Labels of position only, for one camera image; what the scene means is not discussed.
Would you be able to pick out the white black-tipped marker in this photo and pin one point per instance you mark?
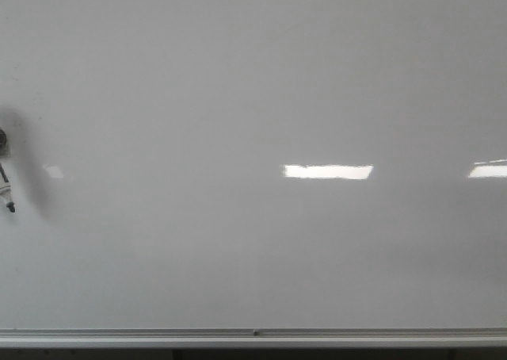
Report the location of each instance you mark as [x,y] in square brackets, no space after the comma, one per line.
[6,192]

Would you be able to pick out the white whiteboard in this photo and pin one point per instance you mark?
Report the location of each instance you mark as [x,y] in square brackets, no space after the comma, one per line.
[254,164]

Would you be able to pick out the aluminium whiteboard tray rail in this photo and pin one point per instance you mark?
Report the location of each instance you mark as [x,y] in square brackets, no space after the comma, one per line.
[244,338]

